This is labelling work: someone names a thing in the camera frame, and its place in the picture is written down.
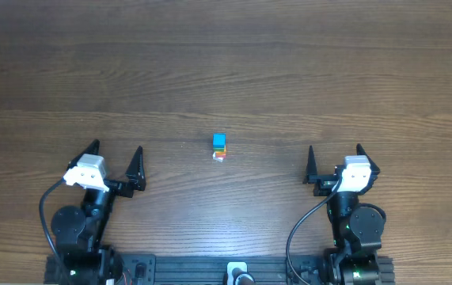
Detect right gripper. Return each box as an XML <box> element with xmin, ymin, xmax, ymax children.
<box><xmin>302</xmin><ymin>142</ymin><xmax>381</xmax><ymax>198</ymax></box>

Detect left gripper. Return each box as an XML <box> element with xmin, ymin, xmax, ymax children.
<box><xmin>68</xmin><ymin>139</ymin><xmax>147</xmax><ymax>199</ymax></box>

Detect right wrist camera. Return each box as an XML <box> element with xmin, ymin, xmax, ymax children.
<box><xmin>336</xmin><ymin>154</ymin><xmax>372</xmax><ymax>194</ymax></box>

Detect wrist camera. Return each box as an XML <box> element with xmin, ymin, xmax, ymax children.
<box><xmin>63</xmin><ymin>154</ymin><xmax>108</xmax><ymax>192</ymax></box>
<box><xmin>336</xmin><ymin>154</ymin><xmax>372</xmax><ymax>194</ymax></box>

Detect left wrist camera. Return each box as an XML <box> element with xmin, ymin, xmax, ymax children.
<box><xmin>63</xmin><ymin>154</ymin><xmax>108</xmax><ymax>192</ymax></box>

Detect mounting rail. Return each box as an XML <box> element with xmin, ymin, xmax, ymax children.
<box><xmin>45</xmin><ymin>253</ymin><xmax>396</xmax><ymax>285</ymax></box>

